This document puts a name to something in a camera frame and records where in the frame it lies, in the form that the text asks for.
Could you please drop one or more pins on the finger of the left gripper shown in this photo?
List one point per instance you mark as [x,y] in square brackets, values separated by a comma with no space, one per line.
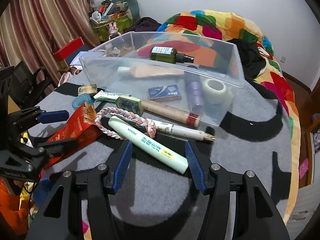
[52,117]
[57,147]

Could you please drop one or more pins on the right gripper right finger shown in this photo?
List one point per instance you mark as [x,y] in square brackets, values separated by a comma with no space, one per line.
[256,215]

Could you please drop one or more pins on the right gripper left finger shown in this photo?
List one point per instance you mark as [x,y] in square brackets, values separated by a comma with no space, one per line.
[60,216]

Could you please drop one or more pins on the blue tape roll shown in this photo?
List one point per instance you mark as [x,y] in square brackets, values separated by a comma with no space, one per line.
[81,99]

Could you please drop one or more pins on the red envelope packet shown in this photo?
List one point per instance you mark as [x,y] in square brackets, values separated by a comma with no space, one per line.
[81,127]

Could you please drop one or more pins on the gold metal lighter case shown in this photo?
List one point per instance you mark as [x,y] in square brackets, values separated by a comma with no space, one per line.
[88,89]

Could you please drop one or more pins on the white ointment tube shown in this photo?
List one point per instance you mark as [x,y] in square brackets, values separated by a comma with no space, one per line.
[107,96]

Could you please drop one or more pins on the small green box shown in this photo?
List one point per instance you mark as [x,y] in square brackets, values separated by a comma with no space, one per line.
[130,104]

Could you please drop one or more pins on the peach cosmetic tube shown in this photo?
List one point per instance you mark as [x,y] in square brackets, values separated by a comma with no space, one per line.
[145,70]

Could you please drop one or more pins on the pale green Miniso tube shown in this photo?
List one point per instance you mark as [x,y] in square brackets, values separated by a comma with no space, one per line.
[150,146]

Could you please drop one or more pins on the white patterned pen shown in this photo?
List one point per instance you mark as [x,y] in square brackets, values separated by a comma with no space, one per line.
[181,131]

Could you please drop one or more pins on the tan roll with red band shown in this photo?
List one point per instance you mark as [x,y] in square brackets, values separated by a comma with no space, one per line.
[172,113]

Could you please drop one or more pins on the blue Max staples box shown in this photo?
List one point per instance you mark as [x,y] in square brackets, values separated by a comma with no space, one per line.
[164,93]

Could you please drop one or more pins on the green glass spray bottle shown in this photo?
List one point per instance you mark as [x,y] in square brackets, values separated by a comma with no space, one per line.
[169,55]

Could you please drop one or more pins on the white gauze tape roll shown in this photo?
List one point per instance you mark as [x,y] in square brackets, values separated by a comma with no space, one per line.
[214,91]

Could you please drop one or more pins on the purple cylinder bottle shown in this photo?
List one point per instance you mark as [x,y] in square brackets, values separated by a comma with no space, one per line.
[194,92]

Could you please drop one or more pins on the red box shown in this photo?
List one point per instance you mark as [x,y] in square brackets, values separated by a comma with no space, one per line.
[68,49]

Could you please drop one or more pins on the blue notebook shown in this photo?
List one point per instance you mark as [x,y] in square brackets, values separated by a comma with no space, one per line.
[76,60]

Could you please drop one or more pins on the striped curtain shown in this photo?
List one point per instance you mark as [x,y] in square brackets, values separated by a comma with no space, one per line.
[33,30]

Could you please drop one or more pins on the pink rabbit toy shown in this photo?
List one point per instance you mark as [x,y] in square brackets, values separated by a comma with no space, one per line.
[113,30]

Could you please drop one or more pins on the green storage basket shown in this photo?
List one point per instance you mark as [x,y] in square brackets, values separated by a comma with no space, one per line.
[106,28]

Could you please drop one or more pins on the dark purple clothes pile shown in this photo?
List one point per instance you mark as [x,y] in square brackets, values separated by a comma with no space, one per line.
[145,24]

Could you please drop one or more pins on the grey green neck pillow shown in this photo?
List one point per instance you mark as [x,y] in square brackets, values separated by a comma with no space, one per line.
[133,6]

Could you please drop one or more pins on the clear plastic storage bin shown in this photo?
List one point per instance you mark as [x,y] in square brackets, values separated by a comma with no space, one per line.
[213,59]

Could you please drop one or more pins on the black garment on bed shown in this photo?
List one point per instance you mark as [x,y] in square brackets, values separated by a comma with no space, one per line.
[253,63]

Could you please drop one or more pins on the colourful patchwork duvet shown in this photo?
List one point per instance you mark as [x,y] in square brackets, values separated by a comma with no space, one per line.
[261,129]

